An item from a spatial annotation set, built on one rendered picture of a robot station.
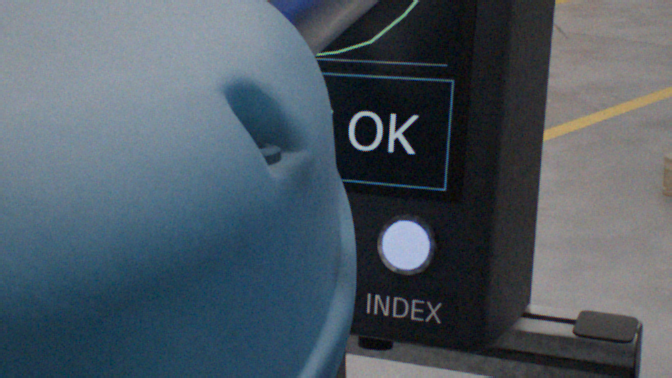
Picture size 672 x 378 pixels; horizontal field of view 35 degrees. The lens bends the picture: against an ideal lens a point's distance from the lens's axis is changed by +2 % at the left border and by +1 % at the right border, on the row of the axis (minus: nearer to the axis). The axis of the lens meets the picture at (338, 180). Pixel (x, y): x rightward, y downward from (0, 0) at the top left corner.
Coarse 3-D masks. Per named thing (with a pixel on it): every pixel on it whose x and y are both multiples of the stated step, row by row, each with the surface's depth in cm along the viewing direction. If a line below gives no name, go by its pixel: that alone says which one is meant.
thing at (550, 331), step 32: (544, 320) 53; (640, 320) 52; (352, 352) 56; (384, 352) 55; (416, 352) 54; (448, 352) 54; (480, 352) 53; (512, 352) 53; (544, 352) 52; (576, 352) 51; (608, 352) 51; (640, 352) 52
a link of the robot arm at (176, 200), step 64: (0, 0) 16; (64, 0) 16; (128, 0) 16; (192, 0) 17; (256, 0) 17; (0, 64) 14; (64, 64) 14; (128, 64) 14; (192, 64) 14; (256, 64) 14; (0, 128) 12; (64, 128) 12; (128, 128) 12; (192, 128) 13; (256, 128) 14; (320, 128) 15; (0, 192) 11; (64, 192) 11; (128, 192) 12; (192, 192) 12; (256, 192) 13; (320, 192) 15; (0, 256) 11; (64, 256) 11; (128, 256) 12; (192, 256) 12; (256, 256) 13; (320, 256) 15; (0, 320) 11; (64, 320) 11; (128, 320) 12; (192, 320) 12; (256, 320) 13; (320, 320) 15
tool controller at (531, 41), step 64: (384, 0) 46; (448, 0) 45; (512, 0) 45; (320, 64) 47; (384, 64) 46; (448, 64) 45; (512, 64) 46; (384, 128) 46; (448, 128) 45; (512, 128) 47; (384, 192) 46; (448, 192) 45; (512, 192) 48; (448, 256) 46; (512, 256) 49; (384, 320) 47; (448, 320) 46; (512, 320) 51
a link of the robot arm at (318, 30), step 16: (272, 0) 27; (288, 0) 28; (304, 0) 28; (320, 0) 28; (336, 0) 29; (352, 0) 29; (368, 0) 30; (288, 16) 28; (304, 16) 28; (320, 16) 29; (336, 16) 29; (352, 16) 30; (304, 32) 29; (320, 32) 29; (336, 32) 30; (320, 48) 30
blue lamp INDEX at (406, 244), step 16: (400, 224) 46; (416, 224) 46; (384, 240) 46; (400, 240) 45; (416, 240) 45; (432, 240) 46; (384, 256) 46; (400, 256) 46; (416, 256) 45; (432, 256) 46; (400, 272) 46; (416, 272) 46
